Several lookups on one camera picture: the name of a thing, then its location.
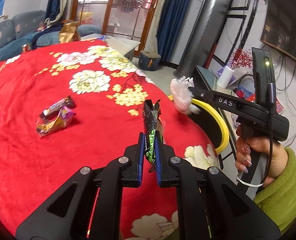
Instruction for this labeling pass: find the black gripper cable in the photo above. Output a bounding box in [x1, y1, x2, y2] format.
[262, 83, 276, 187]

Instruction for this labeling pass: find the grey tower air conditioner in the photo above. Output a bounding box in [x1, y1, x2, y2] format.
[173, 0, 236, 80]

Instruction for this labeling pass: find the glass tv stand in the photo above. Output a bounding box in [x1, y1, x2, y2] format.
[195, 65, 296, 145]

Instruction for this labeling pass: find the blue-grey heart-print sofa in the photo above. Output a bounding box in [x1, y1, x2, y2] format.
[0, 10, 102, 67]

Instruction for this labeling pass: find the white tissue roll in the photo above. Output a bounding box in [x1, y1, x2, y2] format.
[217, 65, 233, 89]

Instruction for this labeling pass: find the gold paper bag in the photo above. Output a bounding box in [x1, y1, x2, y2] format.
[59, 21, 81, 43]

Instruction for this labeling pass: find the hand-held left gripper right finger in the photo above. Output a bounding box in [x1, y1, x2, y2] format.
[154, 130, 281, 240]

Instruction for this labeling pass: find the grey coffee table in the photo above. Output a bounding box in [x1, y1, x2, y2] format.
[80, 34, 141, 61]

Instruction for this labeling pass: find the yellow-rimmed black bin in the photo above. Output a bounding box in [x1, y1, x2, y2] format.
[168, 95, 230, 155]

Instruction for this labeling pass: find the person's right forearm green sleeve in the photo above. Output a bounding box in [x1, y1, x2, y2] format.
[253, 147, 296, 236]

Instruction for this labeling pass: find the blue stump stool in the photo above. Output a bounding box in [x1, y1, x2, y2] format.
[139, 51, 161, 71]

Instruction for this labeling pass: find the wooden glass door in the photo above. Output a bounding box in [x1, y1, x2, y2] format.
[70, 0, 173, 55]

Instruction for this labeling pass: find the red berry decoration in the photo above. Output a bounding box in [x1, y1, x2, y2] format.
[230, 47, 254, 70]

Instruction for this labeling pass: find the beige curtain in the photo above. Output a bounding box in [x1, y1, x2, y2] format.
[58, 0, 71, 23]
[143, 0, 172, 55]

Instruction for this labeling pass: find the television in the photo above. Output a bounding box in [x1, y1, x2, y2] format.
[259, 0, 296, 70]

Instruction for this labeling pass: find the yellow cardboard box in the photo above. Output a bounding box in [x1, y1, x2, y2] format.
[79, 12, 93, 25]

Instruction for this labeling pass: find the person's right hand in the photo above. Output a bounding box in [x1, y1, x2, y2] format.
[235, 125, 289, 188]

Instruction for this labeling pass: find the purple yellow snack wrapper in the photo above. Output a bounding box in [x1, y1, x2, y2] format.
[36, 106, 76, 137]

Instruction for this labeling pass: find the red floral blanket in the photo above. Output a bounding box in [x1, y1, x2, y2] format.
[0, 41, 221, 240]

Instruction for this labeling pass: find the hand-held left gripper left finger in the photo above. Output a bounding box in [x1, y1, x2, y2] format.
[15, 132, 146, 240]

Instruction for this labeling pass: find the blue curtain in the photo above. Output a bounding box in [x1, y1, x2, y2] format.
[45, 0, 66, 28]
[158, 0, 196, 63]

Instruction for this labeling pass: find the green snack packet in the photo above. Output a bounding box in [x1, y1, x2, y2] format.
[142, 99, 166, 174]

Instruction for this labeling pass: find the small white plastic bag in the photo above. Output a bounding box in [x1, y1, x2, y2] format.
[170, 76, 201, 115]

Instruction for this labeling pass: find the dark snack bar wrapper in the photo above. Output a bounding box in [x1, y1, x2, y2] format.
[39, 95, 76, 119]

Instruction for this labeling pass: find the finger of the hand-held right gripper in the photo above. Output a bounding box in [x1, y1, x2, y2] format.
[188, 86, 254, 117]

